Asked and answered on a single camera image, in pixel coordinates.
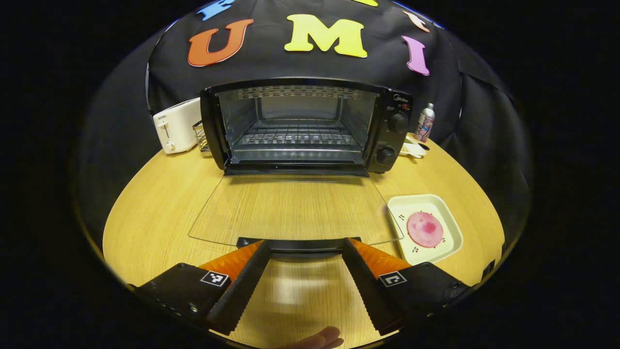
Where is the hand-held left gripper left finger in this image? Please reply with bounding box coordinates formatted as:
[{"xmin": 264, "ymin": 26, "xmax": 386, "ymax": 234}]
[{"xmin": 130, "ymin": 239, "xmax": 272, "ymax": 336}]

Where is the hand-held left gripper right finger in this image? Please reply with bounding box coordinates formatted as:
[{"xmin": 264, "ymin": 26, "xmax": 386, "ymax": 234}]
[{"xmin": 342, "ymin": 238, "xmax": 472, "ymax": 336}]

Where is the pink round food slice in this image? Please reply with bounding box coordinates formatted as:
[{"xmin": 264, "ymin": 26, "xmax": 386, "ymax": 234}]
[{"xmin": 407, "ymin": 211, "xmax": 445, "ymax": 248}]

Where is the white food tray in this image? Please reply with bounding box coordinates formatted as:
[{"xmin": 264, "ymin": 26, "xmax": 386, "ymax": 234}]
[{"xmin": 387, "ymin": 194, "xmax": 464, "ymax": 266}]

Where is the black electric oven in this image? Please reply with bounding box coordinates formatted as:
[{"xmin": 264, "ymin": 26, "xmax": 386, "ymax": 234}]
[{"xmin": 188, "ymin": 78, "xmax": 413, "ymax": 263}]

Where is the white divided snack dish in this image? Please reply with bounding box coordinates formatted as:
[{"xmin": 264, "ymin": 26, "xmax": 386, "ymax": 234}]
[{"xmin": 400, "ymin": 134, "xmax": 428, "ymax": 159}]

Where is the silver drink bottle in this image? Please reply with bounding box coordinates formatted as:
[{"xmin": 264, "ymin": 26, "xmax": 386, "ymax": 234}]
[{"xmin": 414, "ymin": 103, "xmax": 435, "ymax": 143}]

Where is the white toaster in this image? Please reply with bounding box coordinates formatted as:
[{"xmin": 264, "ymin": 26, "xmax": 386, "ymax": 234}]
[{"xmin": 153, "ymin": 97, "xmax": 202, "ymax": 155}]

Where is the black backdrop cloth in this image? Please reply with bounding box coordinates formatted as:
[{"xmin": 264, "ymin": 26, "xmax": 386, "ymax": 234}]
[{"xmin": 73, "ymin": 0, "xmax": 533, "ymax": 243}]

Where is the wire mesh basket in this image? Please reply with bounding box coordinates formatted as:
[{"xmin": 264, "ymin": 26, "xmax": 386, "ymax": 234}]
[{"xmin": 192, "ymin": 120, "xmax": 212, "ymax": 154}]

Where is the oven wire rack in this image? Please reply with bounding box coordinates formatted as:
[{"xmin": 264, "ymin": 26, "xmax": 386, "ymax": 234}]
[{"xmin": 232, "ymin": 119, "xmax": 362, "ymax": 146}]

